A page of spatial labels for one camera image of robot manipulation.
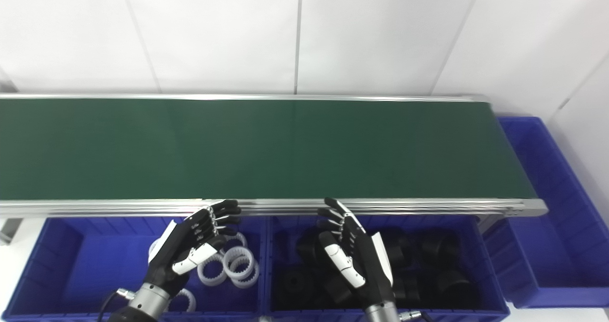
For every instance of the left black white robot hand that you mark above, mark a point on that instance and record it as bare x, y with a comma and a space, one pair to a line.
190, 239

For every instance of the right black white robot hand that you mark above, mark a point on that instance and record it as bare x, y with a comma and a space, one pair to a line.
361, 260

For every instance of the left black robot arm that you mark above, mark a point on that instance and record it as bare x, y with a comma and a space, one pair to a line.
147, 303

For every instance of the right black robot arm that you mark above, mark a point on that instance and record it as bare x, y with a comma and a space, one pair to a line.
380, 313

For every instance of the black cylindrical part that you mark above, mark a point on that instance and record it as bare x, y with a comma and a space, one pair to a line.
402, 246
333, 296
435, 246
454, 288
309, 248
295, 291
411, 288

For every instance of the green conveyor belt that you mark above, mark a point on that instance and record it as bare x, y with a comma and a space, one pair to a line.
238, 146
428, 207

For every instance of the blue plastic bin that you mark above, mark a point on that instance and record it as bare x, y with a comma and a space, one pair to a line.
547, 208
95, 265
485, 274

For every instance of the aluminium conveyor leg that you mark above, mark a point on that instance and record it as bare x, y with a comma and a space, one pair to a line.
487, 222
9, 229

